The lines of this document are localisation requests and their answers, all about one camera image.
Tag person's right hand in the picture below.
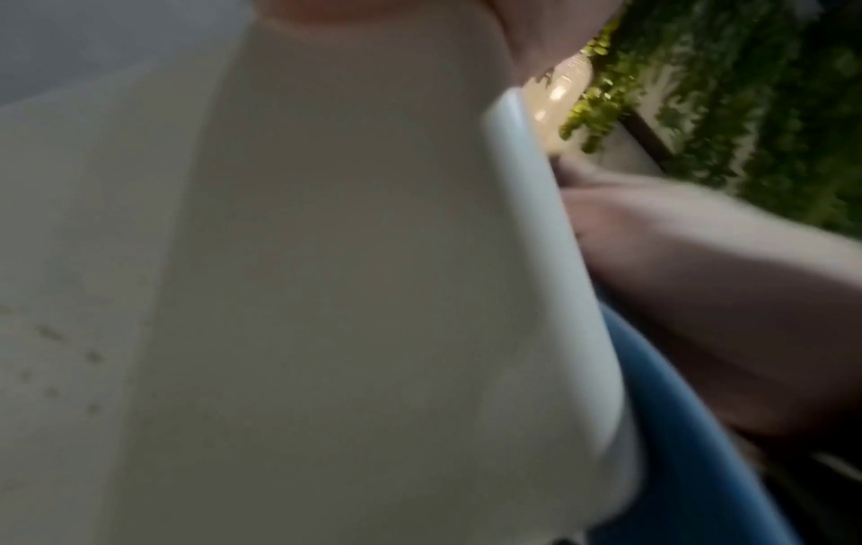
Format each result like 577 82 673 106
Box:
558 156 862 437

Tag person's left hand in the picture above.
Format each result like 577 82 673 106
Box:
262 0 628 86

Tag blue cloth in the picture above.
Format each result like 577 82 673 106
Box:
592 303 803 545

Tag white tissue box base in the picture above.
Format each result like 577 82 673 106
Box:
100 15 648 545

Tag green hanging plants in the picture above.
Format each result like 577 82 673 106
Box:
558 0 862 241

